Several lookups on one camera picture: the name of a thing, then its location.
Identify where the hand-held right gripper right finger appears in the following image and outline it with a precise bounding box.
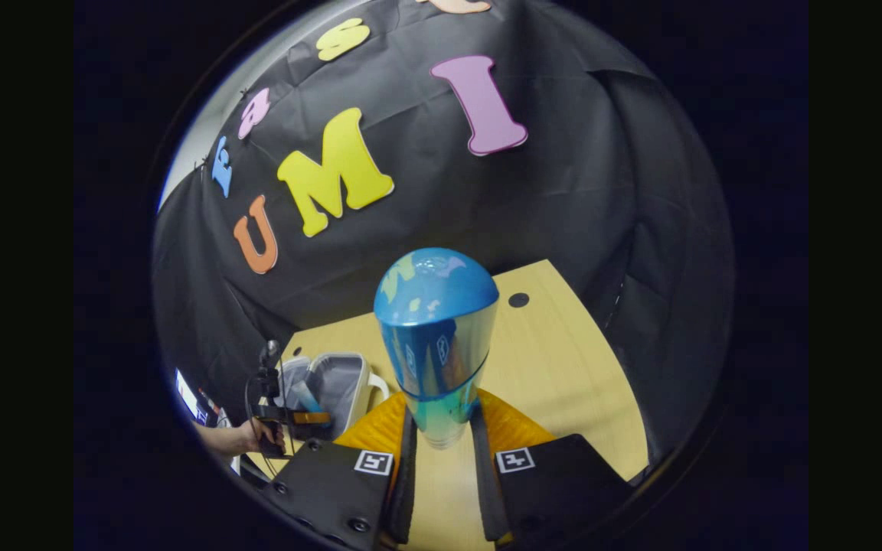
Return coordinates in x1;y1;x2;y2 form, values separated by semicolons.
468;388;634;548

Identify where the white suitcase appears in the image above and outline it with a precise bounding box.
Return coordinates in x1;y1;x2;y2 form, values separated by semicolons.
276;352;390;445

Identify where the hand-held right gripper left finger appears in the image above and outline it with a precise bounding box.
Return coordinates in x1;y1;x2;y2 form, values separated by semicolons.
261;390;420;551

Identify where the blue capped teal bottle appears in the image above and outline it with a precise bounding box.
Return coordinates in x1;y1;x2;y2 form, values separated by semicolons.
374;247;500;451

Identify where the black backdrop cloth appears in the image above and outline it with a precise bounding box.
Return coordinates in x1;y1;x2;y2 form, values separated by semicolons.
152;0;734;468

